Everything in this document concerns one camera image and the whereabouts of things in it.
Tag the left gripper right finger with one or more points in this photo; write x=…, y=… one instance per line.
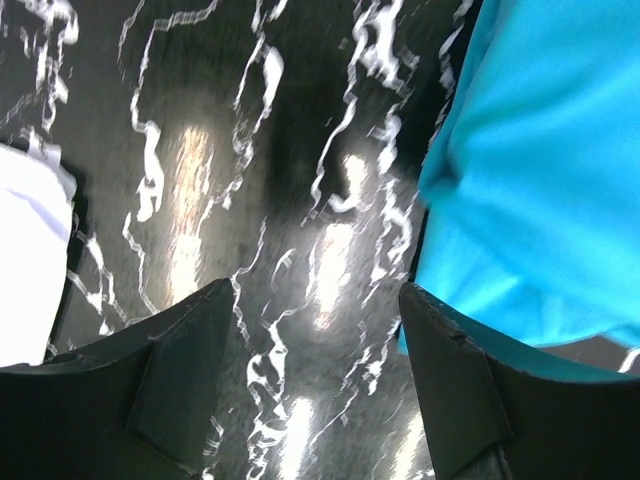
x=495, y=408

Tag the stack of papers and books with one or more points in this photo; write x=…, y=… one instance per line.
x=36, y=223

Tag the teal t shirt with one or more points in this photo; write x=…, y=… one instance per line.
x=532, y=182

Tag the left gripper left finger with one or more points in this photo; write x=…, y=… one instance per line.
x=134, y=405

